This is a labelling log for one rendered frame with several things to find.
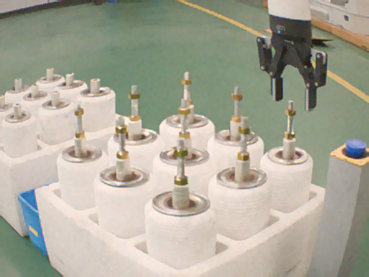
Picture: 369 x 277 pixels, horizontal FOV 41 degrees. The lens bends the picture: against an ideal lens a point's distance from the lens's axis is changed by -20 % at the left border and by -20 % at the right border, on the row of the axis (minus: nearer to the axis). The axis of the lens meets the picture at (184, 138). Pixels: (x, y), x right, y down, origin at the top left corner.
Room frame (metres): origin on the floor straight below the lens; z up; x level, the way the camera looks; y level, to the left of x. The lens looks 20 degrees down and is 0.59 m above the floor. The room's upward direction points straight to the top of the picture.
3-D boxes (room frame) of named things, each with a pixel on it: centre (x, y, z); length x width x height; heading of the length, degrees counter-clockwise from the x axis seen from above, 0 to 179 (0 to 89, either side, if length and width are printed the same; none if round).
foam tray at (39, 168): (1.25, 0.37, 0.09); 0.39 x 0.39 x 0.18; 44
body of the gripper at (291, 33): (0.86, -0.17, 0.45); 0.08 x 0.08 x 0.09
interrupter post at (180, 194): (0.70, 0.00, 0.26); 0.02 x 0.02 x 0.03
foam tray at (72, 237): (0.86, 0.00, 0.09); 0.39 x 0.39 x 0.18; 43
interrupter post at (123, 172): (0.78, 0.09, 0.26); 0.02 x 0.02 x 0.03
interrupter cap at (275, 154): (0.86, -0.17, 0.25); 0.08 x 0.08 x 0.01
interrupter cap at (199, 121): (1.03, 0.00, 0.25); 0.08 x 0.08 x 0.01
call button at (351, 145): (0.71, -0.25, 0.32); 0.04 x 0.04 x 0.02
